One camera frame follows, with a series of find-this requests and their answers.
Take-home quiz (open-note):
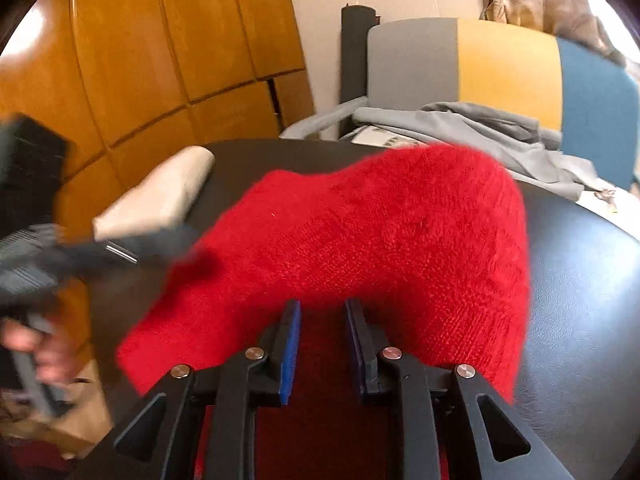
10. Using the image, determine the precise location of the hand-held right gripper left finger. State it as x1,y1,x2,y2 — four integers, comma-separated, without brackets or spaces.
75,299,302,480

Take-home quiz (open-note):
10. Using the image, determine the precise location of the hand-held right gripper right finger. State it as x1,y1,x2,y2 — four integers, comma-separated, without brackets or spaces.
345,298,576,480

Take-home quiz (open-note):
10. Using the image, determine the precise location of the person's left hand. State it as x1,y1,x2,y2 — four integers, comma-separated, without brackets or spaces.
0,317,77,387

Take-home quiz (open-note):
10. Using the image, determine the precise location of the beige folded cloth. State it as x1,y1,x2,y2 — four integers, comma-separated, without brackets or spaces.
92,145,216,243

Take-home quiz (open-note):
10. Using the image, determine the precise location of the grey yellow blue chair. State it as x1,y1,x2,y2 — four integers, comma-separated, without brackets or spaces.
280,16,640,191

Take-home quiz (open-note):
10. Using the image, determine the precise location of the black rolled mat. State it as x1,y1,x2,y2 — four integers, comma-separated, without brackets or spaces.
341,4,380,103

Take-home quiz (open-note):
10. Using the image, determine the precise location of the grey garment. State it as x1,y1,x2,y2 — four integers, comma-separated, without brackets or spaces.
352,101,608,201

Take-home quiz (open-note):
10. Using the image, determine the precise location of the wooden wardrobe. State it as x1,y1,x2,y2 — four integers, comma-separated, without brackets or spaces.
0,0,316,361

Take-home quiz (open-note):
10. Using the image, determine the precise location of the red knitted sweater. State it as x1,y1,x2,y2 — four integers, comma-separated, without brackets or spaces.
116,142,532,480

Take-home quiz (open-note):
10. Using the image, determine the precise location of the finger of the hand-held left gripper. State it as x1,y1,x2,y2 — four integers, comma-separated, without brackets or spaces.
50,224,201,273

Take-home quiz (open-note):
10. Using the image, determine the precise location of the white printed cushion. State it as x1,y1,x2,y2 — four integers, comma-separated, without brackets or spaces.
350,125,431,150

